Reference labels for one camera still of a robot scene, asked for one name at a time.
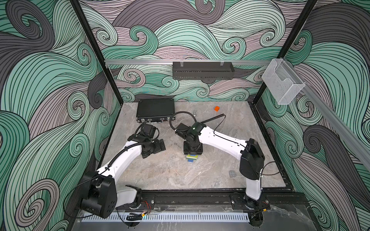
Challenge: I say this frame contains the lime green long lego brick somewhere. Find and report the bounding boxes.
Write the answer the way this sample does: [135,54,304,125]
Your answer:
[186,155,198,160]

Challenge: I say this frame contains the grey lego plate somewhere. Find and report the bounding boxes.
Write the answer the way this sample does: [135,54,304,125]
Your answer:
[228,170,237,178]

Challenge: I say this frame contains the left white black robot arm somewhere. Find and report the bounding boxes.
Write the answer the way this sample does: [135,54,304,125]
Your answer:
[78,123,166,218]

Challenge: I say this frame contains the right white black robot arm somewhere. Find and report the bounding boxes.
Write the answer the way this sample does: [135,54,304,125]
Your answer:
[172,122,265,201]

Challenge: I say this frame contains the black hard case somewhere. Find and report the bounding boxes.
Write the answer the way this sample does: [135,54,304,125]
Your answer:
[136,98,175,123]

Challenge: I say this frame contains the white slotted cable duct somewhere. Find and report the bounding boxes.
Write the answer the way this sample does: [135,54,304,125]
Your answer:
[82,212,250,223]

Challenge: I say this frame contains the black wall tray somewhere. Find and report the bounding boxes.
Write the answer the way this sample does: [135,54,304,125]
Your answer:
[172,62,235,81]

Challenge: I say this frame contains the aluminium wall rail back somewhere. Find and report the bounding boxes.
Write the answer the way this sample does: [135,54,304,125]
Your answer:
[104,59,271,66]

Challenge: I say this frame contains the aluminium wall rail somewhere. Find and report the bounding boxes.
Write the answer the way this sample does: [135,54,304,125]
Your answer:
[287,62,370,169]
[104,59,271,66]

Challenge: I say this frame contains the clear plastic wall bin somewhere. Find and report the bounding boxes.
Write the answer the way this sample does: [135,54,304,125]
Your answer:
[262,58,305,105]

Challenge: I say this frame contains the aluminium wall rail right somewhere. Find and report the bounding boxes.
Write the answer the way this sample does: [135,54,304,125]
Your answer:
[287,62,370,169]

